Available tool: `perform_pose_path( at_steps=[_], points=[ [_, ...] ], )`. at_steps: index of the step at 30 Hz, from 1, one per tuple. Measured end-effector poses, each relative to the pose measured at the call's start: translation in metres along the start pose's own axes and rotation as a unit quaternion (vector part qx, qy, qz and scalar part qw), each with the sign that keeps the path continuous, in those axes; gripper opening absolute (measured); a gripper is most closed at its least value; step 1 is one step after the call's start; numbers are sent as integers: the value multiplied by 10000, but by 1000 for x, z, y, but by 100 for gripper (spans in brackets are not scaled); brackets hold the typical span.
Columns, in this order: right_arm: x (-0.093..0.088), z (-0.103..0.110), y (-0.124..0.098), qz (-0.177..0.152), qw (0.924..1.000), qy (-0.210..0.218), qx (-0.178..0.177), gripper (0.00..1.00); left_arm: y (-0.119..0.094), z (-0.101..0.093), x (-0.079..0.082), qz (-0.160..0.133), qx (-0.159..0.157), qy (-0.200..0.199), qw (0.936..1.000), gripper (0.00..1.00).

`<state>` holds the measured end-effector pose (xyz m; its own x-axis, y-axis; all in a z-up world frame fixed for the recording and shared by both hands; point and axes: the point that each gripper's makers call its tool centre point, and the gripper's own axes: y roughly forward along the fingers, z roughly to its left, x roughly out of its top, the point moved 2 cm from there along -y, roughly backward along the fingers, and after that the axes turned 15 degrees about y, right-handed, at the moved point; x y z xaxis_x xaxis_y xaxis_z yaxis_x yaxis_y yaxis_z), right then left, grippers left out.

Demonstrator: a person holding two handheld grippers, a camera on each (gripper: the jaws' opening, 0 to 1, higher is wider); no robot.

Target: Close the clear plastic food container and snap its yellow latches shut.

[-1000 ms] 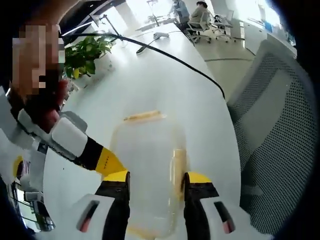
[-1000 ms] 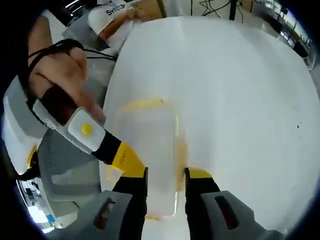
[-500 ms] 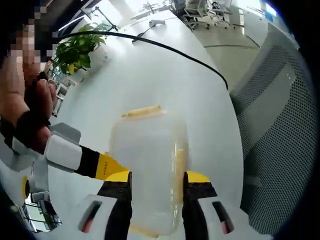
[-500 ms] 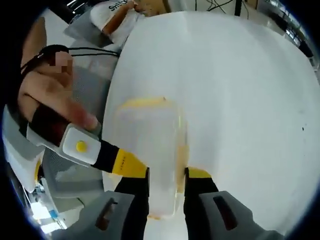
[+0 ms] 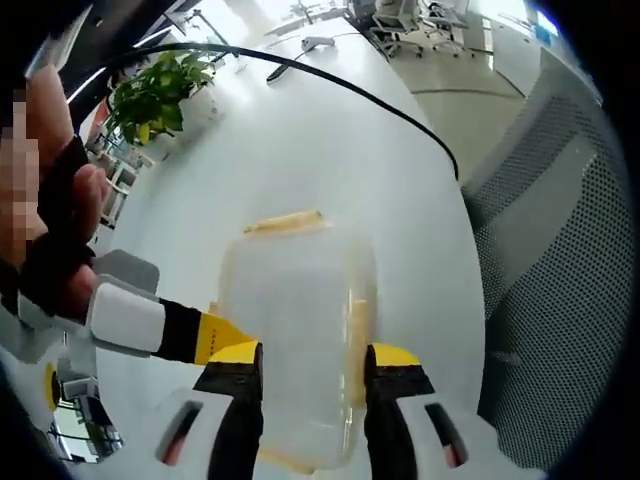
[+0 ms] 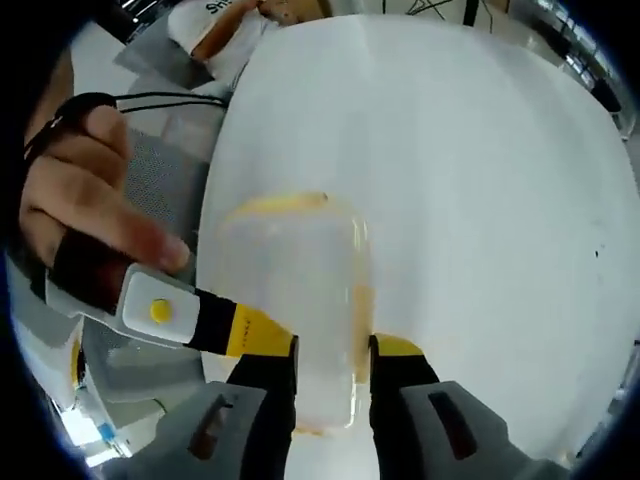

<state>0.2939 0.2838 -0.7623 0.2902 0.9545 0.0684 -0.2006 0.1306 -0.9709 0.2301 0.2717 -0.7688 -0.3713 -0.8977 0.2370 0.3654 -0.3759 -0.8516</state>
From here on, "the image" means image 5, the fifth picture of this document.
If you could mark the white office chair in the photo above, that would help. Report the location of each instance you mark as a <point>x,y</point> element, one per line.
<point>397,32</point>
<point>445,25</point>

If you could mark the person's right hand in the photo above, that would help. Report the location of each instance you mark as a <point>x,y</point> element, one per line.
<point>91,200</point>

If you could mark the clear container with yellow clips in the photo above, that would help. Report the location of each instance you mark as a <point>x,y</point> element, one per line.
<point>290,221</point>

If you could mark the green potted plant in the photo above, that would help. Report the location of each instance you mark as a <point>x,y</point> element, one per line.
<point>155,95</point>

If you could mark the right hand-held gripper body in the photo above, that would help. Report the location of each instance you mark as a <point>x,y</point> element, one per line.
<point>30,325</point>

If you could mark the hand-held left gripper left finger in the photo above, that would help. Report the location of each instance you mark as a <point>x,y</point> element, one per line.
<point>200,425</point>

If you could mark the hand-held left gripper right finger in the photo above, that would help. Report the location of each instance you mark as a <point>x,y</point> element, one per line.
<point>425,435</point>

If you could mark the white handheld device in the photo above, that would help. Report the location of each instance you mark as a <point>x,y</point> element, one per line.
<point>317,42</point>

